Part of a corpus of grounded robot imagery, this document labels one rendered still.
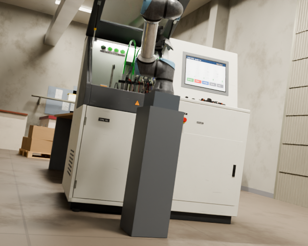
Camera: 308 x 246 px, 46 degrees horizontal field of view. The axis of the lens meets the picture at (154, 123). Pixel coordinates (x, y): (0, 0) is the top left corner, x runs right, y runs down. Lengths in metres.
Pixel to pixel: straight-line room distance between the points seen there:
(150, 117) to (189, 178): 0.91
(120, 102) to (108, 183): 0.62
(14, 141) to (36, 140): 1.86
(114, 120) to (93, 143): 0.24
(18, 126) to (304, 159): 6.45
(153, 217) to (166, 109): 0.68
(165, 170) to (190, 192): 0.75
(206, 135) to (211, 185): 0.41
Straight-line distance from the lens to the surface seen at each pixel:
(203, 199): 3.05
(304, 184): 5.78
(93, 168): 2.77
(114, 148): 2.78
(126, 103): 2.81
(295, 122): 6.05
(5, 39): 12.42
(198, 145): 2.99
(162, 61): 2.39
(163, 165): 2.28
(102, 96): 2.77
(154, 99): 2.28
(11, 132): 9.32
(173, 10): 2.18
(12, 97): 12.17
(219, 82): 3.41
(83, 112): 2.75
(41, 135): 7.56
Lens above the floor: 0.55
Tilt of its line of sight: 4 degrees up
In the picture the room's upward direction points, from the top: 8 degrees clockwise
